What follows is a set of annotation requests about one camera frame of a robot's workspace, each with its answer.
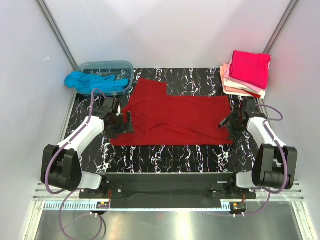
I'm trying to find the folded red t shirt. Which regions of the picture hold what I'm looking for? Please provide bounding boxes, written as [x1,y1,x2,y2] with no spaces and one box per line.
[244,90,261,99]

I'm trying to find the aluminium front rail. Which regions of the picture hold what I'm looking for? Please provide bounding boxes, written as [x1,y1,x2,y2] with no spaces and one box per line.
[33,181,306,201]

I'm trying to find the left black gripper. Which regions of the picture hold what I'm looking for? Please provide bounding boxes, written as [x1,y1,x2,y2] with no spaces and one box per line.
[106,111,134,139]

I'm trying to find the right aluminium frame post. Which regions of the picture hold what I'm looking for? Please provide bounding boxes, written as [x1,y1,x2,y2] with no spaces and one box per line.
[263,0,300,54]

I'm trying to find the left aluminium frame post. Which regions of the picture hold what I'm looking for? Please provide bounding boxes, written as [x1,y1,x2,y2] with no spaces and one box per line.
[35,0,79,70]

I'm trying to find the folded white t shirt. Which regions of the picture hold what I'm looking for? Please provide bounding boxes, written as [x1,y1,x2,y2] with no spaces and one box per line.
[221,76,266,99]

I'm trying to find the clear blue plastic bin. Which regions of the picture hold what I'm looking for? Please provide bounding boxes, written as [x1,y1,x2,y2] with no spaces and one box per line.
[76,60,134,97]

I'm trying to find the folded light pink t shirt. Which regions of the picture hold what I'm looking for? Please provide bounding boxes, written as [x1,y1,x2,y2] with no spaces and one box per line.
[220,63,266,96]

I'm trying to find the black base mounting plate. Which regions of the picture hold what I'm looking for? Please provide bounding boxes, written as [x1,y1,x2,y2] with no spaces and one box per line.
[79,173,257,211]

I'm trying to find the folded salmon t shirt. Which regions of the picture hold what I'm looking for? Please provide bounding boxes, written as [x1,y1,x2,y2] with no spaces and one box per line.
[220,63,251,97]

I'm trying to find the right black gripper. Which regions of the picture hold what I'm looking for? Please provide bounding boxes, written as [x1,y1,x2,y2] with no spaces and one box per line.
[218,110,247,142]

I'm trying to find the aluminium frame post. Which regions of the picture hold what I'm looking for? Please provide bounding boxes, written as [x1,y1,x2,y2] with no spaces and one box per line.
[263,0,300,54]
[35,0,79,70]

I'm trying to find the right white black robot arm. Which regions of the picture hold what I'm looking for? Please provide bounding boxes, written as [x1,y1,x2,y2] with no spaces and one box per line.
[219,99,298,199]

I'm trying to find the blue t shirt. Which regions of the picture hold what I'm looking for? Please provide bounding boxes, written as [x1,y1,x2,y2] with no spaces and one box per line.
[64,71,130,94]

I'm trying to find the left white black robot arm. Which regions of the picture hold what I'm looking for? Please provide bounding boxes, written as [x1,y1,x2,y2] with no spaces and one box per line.
[40,97,134,198]

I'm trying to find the dark red t shirt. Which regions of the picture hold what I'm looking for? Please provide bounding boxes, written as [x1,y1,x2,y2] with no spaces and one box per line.
[110,78,233,146]

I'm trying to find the folded magenta t shirt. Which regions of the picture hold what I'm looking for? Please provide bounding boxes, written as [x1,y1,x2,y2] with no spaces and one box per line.
[229,50,271,90]

